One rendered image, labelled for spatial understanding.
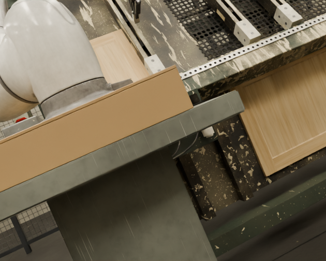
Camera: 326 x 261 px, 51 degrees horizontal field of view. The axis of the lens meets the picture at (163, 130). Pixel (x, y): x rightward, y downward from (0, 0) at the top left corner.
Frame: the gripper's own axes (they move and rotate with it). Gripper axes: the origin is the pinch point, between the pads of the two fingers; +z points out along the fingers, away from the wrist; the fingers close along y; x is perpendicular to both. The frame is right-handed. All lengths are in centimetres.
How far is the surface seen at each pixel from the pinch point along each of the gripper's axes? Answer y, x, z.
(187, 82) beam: -44.3, -4.3, 3.5
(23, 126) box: -50, 62, -20
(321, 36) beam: -50, -73, 5
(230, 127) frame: -57, -24, 39
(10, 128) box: -50, 66, -20
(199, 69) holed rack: -41.2, -12.5, 3.1
